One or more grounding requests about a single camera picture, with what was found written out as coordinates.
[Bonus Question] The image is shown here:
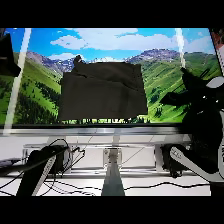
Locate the black garment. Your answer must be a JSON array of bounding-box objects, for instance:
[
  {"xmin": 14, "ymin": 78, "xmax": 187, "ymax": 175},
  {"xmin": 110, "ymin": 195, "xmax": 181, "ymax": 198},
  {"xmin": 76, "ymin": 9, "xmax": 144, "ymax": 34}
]
[{"xmin": 57, "ymin": 54, "xmax": 149, "ymax": 122}]

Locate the silver frame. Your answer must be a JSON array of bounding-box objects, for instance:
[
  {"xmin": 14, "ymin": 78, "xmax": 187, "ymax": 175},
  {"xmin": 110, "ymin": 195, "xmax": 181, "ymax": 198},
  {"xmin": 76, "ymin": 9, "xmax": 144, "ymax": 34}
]
[{"xmin": 0, "ymin": 126, "xmax": 224, "ymax": 197}]

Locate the black cable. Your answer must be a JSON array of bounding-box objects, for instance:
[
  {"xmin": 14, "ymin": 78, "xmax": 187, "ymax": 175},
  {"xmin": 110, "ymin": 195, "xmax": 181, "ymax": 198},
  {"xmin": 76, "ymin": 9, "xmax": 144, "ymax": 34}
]
[
  {"xmin": 123, "ymin": 180, "xmax": 212, "ymax": 192},
  {"xmin": 42, "ymin": 179, "xmax": 104, "ymax": 197}
]

